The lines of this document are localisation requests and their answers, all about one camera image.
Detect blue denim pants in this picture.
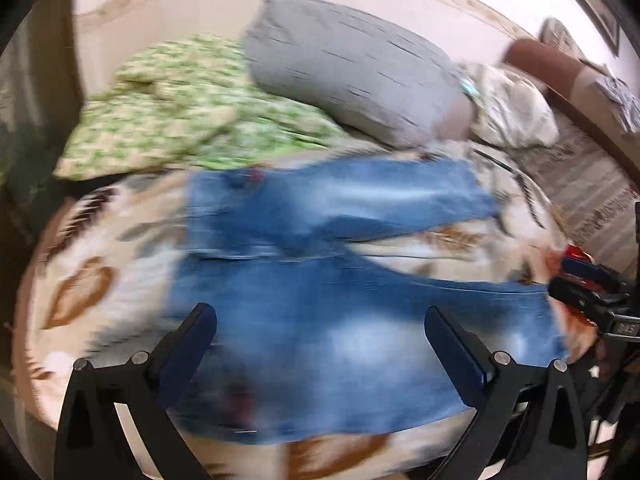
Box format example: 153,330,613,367
167,157,568,446

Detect leaf print blanket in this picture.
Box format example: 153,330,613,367
12,137,601,480

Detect green floral cloth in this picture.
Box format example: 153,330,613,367
52,34,351,181

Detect striped bed sheet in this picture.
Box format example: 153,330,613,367
515,109,640,281

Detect dark framed picture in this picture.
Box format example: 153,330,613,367
544,0,622,56

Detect grey quilted pillow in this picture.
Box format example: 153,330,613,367
241,0,473,148

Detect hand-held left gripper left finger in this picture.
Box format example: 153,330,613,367
54,303,218,480

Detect white crumpled cloth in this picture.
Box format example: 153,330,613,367
457,62,560,150

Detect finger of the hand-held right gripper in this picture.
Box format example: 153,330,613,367
547,277,608,320
560,255,623,288

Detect patterned cloth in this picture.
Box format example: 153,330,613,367
594,74,640,133

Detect red glass bowl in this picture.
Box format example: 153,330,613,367
547,244,601,328

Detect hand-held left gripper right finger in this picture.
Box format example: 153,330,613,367
424,306,586,480

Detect small teal item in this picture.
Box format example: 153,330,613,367
461,76,485,102

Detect black pen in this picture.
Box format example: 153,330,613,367
474,149,523,177

